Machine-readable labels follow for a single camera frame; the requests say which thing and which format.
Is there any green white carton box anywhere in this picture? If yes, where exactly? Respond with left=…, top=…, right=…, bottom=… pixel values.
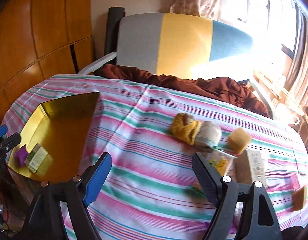
left=25, top=143, right=48, bottom=173

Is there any rice cracker packet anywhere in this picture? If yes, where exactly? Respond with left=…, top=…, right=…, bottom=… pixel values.
left=186, top=147, right=235, bottom=198

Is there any maroon blanket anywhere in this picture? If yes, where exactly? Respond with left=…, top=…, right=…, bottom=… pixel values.
left=94, top=64, right=270, bottom=118

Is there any grey sock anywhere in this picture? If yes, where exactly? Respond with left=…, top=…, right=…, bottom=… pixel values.
left=194, top=121, right=222, bottom=153

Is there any beige carton box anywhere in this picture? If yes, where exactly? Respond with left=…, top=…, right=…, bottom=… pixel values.
left=234, top=149, right=267, bottom=186

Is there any wooden wardrobe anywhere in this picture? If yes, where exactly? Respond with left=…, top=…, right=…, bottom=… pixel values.
left=0, top=0, right=93, bottom=124

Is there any yellow sponge cube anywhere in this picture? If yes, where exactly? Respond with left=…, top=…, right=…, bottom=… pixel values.
left=227, top=127, right=252, bottom=155

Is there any grey yellow blue headboard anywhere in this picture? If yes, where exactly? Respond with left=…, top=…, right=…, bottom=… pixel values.
left=116, top=13, right=253, bottom=81

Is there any purple snack packet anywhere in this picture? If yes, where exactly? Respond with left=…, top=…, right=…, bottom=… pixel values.
left=14, top=145, right=29, bottom=167

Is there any gold tin box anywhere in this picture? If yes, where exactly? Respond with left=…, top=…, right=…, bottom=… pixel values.
left=8, top=92, right=100, bottom=184

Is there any small orange sponge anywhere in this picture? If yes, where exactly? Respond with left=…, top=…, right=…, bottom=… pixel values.
left=292, top=186, right=307, bottom=211

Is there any yellow knitted sock bundle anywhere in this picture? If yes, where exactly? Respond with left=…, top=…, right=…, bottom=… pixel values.
left=170, top=113, right=202, bottom=146

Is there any striped bed sheet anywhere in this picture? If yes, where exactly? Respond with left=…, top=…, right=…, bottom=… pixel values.
left=3, top=75, right=308, bottom=239

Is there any black rolled mat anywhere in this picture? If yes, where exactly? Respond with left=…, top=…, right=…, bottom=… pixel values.
left=104, top=7, right=126, bottom=55

